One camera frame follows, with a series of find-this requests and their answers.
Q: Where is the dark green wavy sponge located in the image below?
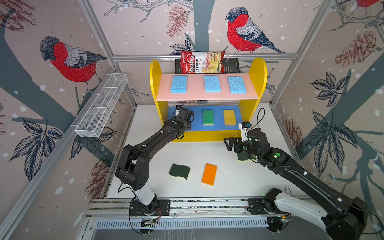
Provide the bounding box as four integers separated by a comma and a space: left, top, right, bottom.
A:
169, 164, 191, 180
237, 153, 250, 161

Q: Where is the yellow sponge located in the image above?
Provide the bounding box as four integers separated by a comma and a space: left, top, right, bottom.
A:
223, 110, 237, 126

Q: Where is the light blue sponge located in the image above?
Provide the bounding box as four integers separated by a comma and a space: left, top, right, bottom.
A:
228, 77, 247, 94
171, 76, 188, 93
204, 76, 221, 93

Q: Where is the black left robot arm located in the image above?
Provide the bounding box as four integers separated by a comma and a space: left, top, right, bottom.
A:
115, 106, 195, 207

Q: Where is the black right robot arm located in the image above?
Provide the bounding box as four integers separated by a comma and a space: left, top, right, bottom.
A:
224, 129, 368, 240

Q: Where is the yellow shelf unit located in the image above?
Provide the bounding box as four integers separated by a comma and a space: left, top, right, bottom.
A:
150, 58, 268, 142

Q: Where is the pink upper shelf board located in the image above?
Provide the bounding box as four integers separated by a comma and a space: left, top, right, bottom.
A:
157, 74, 259, 101

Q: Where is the orange sponge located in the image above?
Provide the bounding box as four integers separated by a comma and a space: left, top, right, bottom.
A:
202, 163, 218, 186

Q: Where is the red cassava chips bag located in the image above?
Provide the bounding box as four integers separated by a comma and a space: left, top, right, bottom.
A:
181, 51, 225, 74

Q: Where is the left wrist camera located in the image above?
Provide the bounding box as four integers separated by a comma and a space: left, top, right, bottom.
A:
175, 105, 183, 116

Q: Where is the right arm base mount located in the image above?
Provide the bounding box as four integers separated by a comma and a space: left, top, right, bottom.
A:
247, 188, 285, 215

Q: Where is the white mesh wall tray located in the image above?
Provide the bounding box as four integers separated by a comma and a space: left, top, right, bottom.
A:
75, 73, 128, 138

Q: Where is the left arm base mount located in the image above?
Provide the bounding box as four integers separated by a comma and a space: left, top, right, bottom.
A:
129, 195, 171, 217

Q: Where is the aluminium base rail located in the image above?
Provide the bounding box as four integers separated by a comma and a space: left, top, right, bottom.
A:
86, 196, 331, 232

